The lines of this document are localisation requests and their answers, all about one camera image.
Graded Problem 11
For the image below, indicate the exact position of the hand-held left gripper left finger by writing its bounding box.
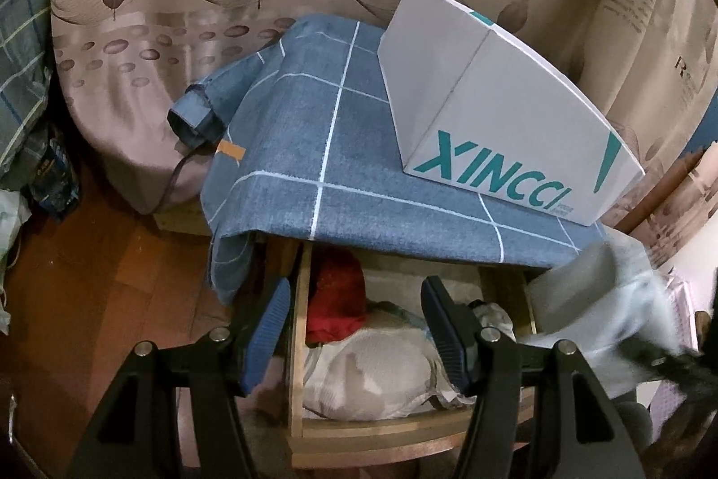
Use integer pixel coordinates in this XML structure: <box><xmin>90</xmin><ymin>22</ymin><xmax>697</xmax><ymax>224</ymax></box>
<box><xmin>67</xmin><ymin>278</ymin><xmax>291</xmax><ymax>479</ymax></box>

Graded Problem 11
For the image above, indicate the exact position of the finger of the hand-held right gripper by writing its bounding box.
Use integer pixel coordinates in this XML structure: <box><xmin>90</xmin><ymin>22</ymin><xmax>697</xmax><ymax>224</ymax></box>
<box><xmin>614</xmin><ymin>336</ymin><xmax>682</xmax><ymax>373</ymax></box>

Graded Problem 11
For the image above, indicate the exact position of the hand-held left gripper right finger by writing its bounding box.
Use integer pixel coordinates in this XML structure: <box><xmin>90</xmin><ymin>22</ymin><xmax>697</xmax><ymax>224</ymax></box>
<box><xmin>422</xmin><ymin>276</ymin><xmax>646</xmax><ymax>479</ymax></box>

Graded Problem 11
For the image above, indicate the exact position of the pale grey garment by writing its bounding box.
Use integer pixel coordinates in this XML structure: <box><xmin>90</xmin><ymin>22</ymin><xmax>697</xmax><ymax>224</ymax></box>
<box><xmin>524</xmin><ymin>240</ymin><xmax>682</xmax><ymax>398</ymax></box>

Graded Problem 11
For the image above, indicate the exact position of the cream padded bra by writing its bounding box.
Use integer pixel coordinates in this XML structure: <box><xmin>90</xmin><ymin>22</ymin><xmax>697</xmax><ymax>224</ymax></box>
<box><xmin>303</xmin><ymin>327</ymin><xmax>477</xmax><ymax>421</ymax></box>

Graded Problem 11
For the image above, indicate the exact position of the wooden drawer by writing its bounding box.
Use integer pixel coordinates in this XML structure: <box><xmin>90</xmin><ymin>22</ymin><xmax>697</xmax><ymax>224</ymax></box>
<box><xmin>283</xmin><ymin>237</ymin><xmax>539</xmax><ymax>479</ymax></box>

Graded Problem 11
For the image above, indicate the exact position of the white cardboard box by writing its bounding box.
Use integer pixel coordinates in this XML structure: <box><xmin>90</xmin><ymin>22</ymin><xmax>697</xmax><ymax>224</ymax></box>
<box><xmin>378</xmin><ymin>0</ymin><xmax>646</xmax><ymax>227</ymax></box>

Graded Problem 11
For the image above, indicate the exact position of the pink checked storage box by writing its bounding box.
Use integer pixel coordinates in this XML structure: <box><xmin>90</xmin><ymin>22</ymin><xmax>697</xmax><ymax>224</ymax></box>
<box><xmin>662</xmin><ymin>271</ymin><xmax>718</xmax><ymax>356</ymax></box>

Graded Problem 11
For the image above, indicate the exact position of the red garment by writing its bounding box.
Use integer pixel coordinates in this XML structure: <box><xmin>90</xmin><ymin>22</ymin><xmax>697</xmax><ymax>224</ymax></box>
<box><xmin>306</xmin><ymin>249</ymin><xmax>368</xmax><ymax>345</ymax></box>

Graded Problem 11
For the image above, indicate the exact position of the brown cardboard box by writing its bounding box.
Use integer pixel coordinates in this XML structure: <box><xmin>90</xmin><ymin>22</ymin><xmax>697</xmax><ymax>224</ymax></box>
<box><xmin>625</xmin><ymin>142</ymin><xmax>718</xmax><ymax>267</ymax></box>

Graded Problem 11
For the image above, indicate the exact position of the blue grid pattern cloth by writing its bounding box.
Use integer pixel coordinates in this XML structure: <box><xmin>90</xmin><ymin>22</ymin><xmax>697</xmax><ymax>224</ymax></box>
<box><xmin>185</xmin><ymin>13</ymin><xmax>609</xmax><ymax>306</ymax></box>

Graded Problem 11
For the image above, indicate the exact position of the blue scalloped cloth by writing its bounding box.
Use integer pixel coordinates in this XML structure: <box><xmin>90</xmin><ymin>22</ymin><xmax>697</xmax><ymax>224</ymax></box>
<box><xmin>676</xmin><ymin>138</ymin><xmax>718</xmax><ymax>171</ymax></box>

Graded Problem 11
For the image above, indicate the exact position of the blue snack packet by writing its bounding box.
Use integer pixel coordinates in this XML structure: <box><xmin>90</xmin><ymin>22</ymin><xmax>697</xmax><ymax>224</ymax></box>
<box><xmin>28</xmin><ymin>125</ymin><xmax>79</xmax><ymax>222</ymax></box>

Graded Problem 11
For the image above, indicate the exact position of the white plastic bag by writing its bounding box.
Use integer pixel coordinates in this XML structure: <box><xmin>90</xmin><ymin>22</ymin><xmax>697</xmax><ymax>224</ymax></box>
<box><xmin>0</xmin><ymin>187</ymin><xmax>31</xmax><ymax>334</ymax></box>

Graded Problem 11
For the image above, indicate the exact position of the plaid bedding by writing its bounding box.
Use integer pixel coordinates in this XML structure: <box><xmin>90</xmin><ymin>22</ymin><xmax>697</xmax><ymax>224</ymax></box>
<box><xmin>0</xmin><ymin>0</ymin><xmax>62</xmax><ymax>188</ymax></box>

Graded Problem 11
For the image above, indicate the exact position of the dark brown strap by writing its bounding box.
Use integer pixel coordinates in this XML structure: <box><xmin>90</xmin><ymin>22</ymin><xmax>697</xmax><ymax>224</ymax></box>
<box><xmin>153</xmin><ymin>139</ymin><xmax>219</xmax><ymax>216</ymax></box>

